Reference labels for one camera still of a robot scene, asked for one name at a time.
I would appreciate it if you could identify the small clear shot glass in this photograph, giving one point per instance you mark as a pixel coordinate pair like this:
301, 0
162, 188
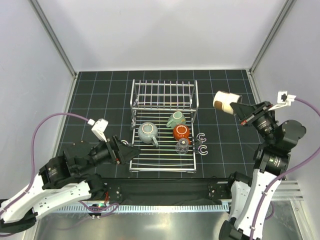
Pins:
182, 146

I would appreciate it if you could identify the black grid table mat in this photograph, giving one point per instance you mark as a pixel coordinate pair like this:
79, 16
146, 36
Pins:
230, 146

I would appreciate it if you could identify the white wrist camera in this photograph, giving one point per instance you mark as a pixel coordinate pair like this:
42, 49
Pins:
283, 100
98, 128

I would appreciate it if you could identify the cream brown ceramic cup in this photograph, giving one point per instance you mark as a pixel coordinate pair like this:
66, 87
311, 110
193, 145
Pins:
222, 101

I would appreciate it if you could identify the clear glass mug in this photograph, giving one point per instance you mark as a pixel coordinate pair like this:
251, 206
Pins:
148, 133

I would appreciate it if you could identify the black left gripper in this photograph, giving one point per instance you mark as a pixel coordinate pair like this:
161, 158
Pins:
121, 153

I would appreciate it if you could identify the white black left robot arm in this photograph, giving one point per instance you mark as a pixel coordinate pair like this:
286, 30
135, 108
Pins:
65, 179

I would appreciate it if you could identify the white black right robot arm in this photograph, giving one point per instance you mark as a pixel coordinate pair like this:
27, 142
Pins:
252, 196

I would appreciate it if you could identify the orange brown ceramic mug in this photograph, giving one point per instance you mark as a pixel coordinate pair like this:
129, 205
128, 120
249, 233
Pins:
181, 131

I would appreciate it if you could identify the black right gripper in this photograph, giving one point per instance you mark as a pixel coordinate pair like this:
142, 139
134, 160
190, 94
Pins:
246, 113

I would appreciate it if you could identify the perforated aluminium cable rail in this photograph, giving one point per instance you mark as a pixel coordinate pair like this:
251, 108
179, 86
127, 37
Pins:
148, 209

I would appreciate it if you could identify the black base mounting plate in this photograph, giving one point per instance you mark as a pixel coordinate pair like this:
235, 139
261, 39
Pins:
167, 191

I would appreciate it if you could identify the chrome wire dish rack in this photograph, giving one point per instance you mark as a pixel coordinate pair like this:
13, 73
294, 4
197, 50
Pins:
156, 101

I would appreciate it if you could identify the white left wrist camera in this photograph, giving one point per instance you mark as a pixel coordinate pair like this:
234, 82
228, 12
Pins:
98, 128

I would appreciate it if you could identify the mint green ceramic mug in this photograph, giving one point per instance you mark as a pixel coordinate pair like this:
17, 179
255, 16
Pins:
177, 118

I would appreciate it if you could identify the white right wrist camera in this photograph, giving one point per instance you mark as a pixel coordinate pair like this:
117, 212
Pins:
283, 100

